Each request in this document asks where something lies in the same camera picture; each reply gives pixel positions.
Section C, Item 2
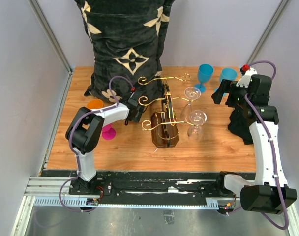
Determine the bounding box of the clear wine glass front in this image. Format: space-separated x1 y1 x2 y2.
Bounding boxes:
187 110 207 141

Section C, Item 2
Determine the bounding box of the black cloth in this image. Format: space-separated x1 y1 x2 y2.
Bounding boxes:
228 106 253 145

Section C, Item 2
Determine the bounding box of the orange plastic wine glass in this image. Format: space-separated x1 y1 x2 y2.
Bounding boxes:
86 99 104 110

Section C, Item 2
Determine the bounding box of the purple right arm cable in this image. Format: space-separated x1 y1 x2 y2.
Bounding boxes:
244 60 289 231

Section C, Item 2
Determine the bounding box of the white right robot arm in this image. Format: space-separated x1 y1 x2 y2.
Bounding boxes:
211 74 297 214

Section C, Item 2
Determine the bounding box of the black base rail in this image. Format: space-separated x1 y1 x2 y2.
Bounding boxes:
68 169 246 207

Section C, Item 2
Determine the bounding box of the gold wire wine glass rack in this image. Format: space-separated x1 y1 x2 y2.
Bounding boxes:
138 73 192 148

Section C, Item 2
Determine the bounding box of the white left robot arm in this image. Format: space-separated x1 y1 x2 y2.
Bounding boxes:
65 90 144 195

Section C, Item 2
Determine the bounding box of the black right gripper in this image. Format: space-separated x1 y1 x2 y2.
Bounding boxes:
211 79 251 108

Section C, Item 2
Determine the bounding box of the blue plastic wine glass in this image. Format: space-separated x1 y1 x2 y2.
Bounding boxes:
194 64 214 93

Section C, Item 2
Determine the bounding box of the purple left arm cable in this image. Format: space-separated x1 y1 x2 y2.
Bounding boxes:
59 75 137 212

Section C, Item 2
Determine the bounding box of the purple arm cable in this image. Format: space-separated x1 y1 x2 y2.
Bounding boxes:
59 75 137 212
244 60 289 231

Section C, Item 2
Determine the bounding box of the clear wine glass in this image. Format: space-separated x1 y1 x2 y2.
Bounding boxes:
187 110 207 141
181 87 201 121

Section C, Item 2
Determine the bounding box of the magenta plastic wine glass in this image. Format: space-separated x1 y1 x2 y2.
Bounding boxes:
102 124 116 140

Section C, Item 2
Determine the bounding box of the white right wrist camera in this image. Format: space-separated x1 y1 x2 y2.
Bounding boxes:
236 64 258 88

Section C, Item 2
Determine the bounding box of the black patterned plush pillow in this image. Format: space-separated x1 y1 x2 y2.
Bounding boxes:
76 0 174 102

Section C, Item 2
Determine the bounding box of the teal plastic wine glass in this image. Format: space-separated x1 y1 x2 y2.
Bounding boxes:
219 67 238 83

